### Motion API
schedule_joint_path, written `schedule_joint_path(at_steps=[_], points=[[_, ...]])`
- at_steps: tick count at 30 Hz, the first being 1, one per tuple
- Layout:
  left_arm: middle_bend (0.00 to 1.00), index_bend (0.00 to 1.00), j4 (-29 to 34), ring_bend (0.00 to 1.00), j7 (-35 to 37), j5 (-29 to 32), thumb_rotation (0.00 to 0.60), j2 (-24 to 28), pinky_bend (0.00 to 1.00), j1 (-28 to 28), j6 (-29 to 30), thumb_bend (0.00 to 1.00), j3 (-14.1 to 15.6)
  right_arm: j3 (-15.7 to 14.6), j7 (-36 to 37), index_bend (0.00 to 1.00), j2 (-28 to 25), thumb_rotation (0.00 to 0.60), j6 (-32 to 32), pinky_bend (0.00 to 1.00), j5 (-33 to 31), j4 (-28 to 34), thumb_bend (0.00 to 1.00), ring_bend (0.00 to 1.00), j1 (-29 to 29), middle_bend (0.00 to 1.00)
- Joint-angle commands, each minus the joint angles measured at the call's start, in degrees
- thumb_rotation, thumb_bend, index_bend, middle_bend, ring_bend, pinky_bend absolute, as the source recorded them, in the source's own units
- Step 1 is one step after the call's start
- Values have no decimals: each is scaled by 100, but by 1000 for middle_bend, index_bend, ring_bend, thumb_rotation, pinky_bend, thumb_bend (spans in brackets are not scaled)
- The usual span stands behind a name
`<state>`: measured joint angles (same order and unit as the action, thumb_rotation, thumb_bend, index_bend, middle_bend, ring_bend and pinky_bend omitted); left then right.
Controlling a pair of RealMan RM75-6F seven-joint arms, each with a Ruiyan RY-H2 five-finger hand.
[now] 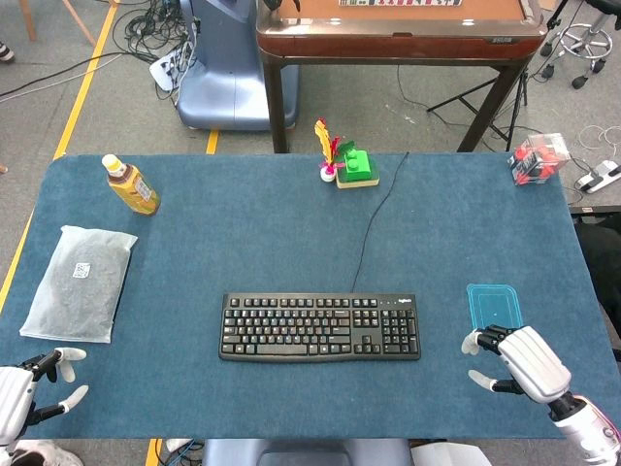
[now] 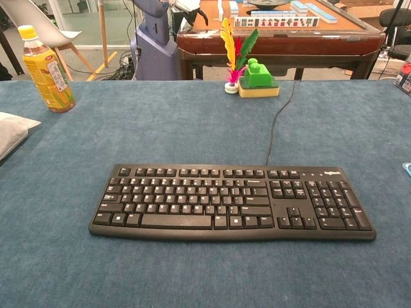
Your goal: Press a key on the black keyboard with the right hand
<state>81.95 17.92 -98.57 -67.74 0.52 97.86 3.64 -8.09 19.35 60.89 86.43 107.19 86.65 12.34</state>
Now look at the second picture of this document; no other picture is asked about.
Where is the purple robot base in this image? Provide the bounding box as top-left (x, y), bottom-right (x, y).
top-left (130, 0), bottom-right (179, 81)

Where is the black Logitech keyboard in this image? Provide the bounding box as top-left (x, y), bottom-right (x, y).
top-left (88, 164), bottom-right (377, 243)

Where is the green toy on yellow sponge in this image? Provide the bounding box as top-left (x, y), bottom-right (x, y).
top-left (238, 58), bottom-right (280, 98)

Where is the colourful feather shuttlecock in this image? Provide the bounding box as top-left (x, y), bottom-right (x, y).
top-left (220, 17), bottom-right (259, 94)

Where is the brown mahjong table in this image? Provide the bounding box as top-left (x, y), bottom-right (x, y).
top-left (176, 0), bottom-right (386, 81)

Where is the row of mahjong tiles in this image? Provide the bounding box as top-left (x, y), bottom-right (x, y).
top-left (233, 15), bottom-right (320, 28)

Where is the blue table cloth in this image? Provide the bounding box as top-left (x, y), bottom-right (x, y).
top-left (0, 79), bottom-right (411, 308)

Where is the yellow tea bottle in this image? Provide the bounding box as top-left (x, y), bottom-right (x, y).
top-left (17, 24), bottom-right (76, 114)

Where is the grey folded cloth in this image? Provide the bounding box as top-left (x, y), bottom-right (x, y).
top-left (0, 111), bottom-right (42, 161)

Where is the white plastic basket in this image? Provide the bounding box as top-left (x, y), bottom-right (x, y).
top-left (369, 56), bottom-right (410, 80)

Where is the red and black box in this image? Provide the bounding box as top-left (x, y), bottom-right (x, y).
top-left (392, 62), bottom-right (411, 94)

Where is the white plastic chair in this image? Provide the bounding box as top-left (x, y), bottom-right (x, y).
top-left (0, 0), bottom-right (97, 81)

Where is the black office chair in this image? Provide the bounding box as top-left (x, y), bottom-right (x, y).
top-left (378, 0), bottom-right (411, 60)

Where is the black keyboard cable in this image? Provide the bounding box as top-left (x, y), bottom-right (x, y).
top-left (265, 79), bottom-right (298, 166)

